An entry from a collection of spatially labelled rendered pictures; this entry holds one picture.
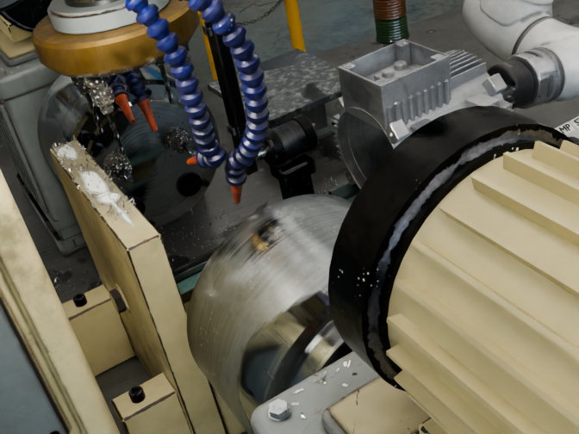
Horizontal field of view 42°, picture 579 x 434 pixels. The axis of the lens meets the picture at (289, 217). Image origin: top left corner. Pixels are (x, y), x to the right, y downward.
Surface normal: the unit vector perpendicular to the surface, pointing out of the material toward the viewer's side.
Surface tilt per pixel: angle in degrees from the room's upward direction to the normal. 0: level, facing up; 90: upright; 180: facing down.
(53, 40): 0
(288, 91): 0
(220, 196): 0
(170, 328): 90
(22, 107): 90
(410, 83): 90
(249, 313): 43
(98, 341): 90
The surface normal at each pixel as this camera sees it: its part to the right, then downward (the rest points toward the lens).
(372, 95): -0.84, 0.42
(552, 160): -0.86, 0.18
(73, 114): -0.66, -0.36
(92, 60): -0.07, 0.58
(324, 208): 0.14, -0.90
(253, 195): -0.17, -0.81
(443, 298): -0.81, -0.07
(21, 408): 0.51, 0.41
